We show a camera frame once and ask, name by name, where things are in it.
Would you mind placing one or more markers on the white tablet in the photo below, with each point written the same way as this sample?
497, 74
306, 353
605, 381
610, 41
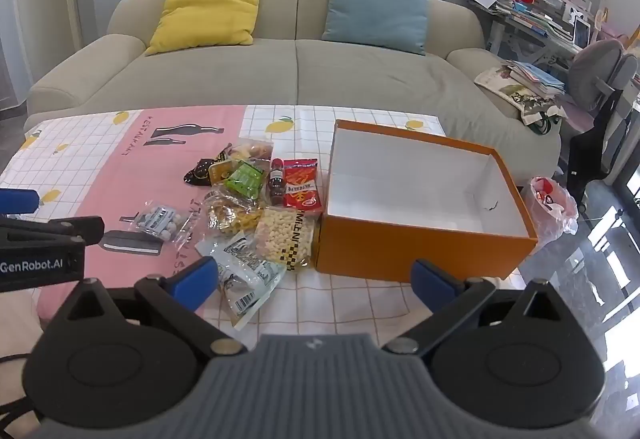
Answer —
581, 33

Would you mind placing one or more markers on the clear white snack packet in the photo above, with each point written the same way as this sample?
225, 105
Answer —
250, 304
235, 249

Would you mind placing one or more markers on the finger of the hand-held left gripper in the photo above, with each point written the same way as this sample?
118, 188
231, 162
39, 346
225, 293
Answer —
60, 229
17, 201

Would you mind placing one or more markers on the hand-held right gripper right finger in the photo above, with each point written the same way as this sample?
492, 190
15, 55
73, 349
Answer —
432, 281

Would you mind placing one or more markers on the beige fabric sofa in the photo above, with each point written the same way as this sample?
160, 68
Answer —
350, 84

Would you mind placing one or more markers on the stack of books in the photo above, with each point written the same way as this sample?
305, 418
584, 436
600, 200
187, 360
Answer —
535, 79

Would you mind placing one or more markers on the white desk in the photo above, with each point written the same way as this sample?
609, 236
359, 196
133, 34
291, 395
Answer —
505, 34

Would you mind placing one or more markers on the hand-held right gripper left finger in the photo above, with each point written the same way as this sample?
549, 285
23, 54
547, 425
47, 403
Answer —
196, 281

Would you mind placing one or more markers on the yellow snack packet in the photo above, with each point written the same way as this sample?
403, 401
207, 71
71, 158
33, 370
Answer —
220, 171

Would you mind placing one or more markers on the yellow pillow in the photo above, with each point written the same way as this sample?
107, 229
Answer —
205, 14

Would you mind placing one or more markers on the clear mixed fruit bag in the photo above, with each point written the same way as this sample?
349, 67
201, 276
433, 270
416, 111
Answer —
255, 150

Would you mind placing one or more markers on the pile of magazines on sofa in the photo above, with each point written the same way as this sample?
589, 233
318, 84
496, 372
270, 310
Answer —
510, 91

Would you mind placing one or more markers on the red white plastic bag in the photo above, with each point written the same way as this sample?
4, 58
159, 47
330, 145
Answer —
550, 204

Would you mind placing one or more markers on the golden twisted snack packet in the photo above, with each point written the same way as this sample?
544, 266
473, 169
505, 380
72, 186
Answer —
235, 216

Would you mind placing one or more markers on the teal pillow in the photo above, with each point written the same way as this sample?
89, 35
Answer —
375, 4

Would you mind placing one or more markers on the white ball candy packet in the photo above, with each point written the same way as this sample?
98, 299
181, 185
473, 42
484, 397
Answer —
160, 219

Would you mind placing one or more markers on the black snack packet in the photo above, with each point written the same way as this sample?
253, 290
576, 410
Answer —
200, 171

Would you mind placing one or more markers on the pale corn puff packet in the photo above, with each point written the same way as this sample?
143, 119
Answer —
282, 239

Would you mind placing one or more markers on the grey office chair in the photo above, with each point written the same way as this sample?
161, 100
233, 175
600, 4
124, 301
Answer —
595, 64

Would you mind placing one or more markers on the red snack packet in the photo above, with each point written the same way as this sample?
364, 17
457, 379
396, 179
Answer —
302, 189

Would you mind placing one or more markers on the orange cardboard box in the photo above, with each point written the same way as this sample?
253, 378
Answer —
415, 244

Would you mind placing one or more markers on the black garment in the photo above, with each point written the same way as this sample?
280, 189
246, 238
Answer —
595, 154

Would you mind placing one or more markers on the green snack packet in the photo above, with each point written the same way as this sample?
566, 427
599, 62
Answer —
245, 176

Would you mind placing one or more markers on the dark brown candy packet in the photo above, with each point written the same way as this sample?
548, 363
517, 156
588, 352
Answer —
275, 184

